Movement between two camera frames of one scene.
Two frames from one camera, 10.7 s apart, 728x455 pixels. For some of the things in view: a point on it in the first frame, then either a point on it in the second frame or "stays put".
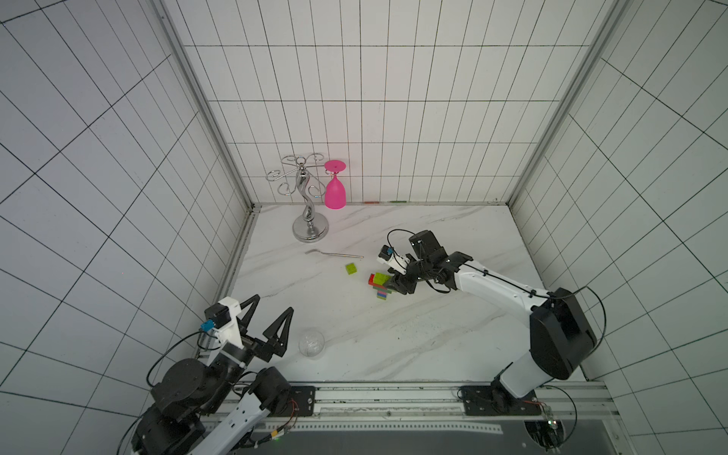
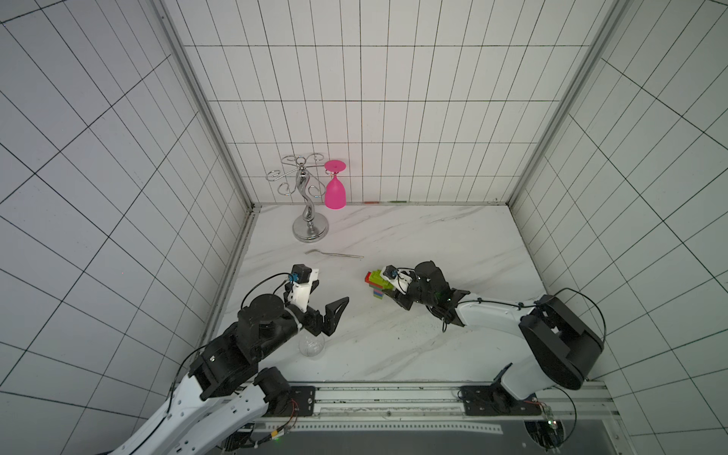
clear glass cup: [312, 343] stays put
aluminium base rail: [428, 409] stays put
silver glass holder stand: [311, 227] stays put
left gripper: [276, 344] → [331, 319]
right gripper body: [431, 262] → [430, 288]
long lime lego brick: [380, 278] stays put
